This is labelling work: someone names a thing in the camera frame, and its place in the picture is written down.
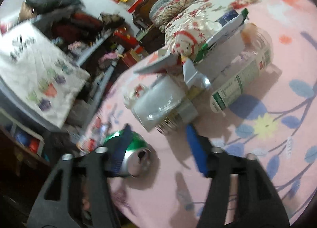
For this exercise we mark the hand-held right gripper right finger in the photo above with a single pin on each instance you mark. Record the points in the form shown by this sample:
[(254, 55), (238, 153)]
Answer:
[(198, 151)]

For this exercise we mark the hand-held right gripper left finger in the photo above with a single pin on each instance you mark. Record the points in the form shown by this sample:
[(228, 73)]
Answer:
[(118, 151)]

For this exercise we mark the crushed green drink can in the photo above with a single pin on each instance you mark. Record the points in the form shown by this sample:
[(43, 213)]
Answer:
[(138, 148)]

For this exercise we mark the clear glass jar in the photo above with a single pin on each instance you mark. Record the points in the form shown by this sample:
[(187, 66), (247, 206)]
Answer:
[(158, 101)]

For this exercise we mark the clear bottle green white label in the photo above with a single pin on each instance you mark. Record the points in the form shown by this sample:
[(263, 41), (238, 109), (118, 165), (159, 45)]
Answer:
[(237, 86)]

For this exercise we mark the silver foil packet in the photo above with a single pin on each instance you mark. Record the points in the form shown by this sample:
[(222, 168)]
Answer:
[(193, 71)]

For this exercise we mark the grey packet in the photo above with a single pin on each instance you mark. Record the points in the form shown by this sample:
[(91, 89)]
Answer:
[(158, 65)]

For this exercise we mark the white paper carton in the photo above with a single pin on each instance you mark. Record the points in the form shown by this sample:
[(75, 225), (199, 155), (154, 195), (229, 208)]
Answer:
[(223, 54)]

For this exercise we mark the red white wrapper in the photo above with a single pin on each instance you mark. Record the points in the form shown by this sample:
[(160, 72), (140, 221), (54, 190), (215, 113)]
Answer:
[(188, 39)]

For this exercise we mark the white blue snack packet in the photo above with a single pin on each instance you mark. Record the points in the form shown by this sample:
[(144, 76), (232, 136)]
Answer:
[(230, 23)]

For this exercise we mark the red white sachet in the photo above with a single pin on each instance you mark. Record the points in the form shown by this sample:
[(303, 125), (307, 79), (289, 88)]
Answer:
[(100, 127), (88, 145)]

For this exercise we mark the pink printed cloth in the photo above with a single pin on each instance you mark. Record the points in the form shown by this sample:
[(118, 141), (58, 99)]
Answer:
[(247, 181)]

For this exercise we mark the red gift bag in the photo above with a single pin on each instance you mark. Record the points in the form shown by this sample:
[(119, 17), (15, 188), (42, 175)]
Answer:
[(132, 57)]

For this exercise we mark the pink folded cloth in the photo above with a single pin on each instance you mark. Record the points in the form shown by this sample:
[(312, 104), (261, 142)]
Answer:
[(109, 56)]

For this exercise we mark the grey metal shelf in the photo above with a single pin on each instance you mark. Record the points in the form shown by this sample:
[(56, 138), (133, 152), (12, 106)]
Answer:
[(95, 44)]

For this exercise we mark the dark wooden nightstand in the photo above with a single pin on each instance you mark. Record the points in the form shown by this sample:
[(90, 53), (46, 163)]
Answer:
[(151, 42)]

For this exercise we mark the red gift box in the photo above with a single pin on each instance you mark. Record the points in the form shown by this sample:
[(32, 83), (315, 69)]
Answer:
[(125, 37)]

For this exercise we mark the white printed cloth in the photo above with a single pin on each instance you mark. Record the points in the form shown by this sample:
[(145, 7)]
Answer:
[(37, 69)]

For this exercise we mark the brown handbag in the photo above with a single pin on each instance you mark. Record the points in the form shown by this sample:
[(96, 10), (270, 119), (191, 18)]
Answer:
[(112, 19)]

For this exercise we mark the dark red clothes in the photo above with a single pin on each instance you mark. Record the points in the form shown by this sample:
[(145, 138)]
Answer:
[(74, 24)]

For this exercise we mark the carved wooden headboard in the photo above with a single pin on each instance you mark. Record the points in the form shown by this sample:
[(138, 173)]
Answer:
[(148, 2)]

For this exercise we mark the pile of dark clothes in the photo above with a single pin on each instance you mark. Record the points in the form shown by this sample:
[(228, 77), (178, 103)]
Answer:
[(54, 1)]

